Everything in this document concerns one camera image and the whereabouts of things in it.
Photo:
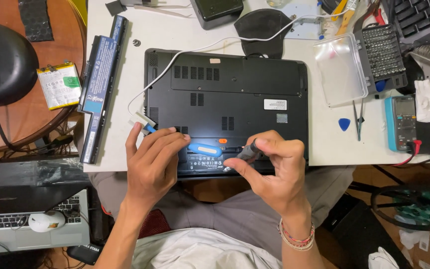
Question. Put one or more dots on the person's left hand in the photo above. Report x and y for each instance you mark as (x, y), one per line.
(151, 172)

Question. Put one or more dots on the person's right hand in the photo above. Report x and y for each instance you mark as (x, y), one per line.
(278, 179)

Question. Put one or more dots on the grey precision screwdriver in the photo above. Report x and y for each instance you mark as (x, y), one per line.
(248, 152)

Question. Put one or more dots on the blue flexible USB light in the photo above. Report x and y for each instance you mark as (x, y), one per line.
(207, 150)

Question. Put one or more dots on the red mesh cushion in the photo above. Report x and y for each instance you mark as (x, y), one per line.
(155, 224)

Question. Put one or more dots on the white USB plug block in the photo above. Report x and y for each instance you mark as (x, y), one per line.
(140, 118)

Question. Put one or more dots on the person's grey shorts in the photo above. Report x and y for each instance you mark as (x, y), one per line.
(237, 216)

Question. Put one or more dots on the blue triangular opening pick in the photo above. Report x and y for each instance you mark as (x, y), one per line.
(344, 124)

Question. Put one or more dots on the person's white shirt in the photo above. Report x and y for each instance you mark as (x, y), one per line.
(200, 250)

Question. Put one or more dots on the black tweezers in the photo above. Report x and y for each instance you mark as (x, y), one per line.
(359, 127)

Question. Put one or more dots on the large black box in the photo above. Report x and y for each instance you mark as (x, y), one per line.
(364, 235)

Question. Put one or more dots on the long black laptop battery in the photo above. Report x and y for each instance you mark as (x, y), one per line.
(99, 82)

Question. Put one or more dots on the white computer mouse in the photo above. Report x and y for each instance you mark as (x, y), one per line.
(46, 221)

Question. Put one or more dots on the black plastic wrapped item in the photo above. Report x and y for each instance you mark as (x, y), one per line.
(32, 172)

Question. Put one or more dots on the white yellow phone battery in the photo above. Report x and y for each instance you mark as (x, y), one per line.
(60, 86)

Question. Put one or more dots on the white crumpled cloth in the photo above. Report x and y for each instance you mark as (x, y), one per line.
(383, 259)

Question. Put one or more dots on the silver laptop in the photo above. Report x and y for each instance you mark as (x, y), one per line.
(32, 239)

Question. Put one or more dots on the blue round opening pick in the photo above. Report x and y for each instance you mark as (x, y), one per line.
(380, 86)

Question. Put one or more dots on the blue digital multimeter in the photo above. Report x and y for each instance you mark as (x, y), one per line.
(403, 119)

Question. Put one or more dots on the round wooden table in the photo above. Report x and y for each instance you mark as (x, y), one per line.
(21, 123)

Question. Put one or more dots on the red multimeter probe lead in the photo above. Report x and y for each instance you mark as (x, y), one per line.
(416, 146)

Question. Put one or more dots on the black face mask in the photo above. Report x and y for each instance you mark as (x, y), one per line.
(261, 33)

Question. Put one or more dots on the green patterned bag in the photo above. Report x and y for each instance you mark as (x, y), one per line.
(427, 213)

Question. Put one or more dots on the white plate with metal parts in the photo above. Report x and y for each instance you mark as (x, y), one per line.
(306, 26)

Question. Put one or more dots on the white plastic strips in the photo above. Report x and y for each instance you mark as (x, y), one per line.
(162, 10)

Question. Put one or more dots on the grey screwdriver bit case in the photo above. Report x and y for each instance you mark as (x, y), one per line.
(381, 52)

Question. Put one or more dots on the crumpled white tissue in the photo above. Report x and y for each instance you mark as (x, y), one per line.
(427, 102)

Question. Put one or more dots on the black glossy box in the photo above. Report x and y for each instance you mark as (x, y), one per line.
(217, 11)

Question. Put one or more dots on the clear glass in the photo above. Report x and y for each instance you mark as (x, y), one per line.
(275, 3)

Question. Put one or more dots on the black round dome object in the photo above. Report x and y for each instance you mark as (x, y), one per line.
(4, 63)

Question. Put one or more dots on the black bubble wrap sheet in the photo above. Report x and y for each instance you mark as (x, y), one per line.
(36, 18)

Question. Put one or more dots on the black keyboard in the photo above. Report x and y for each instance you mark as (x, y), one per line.
(420, 17)

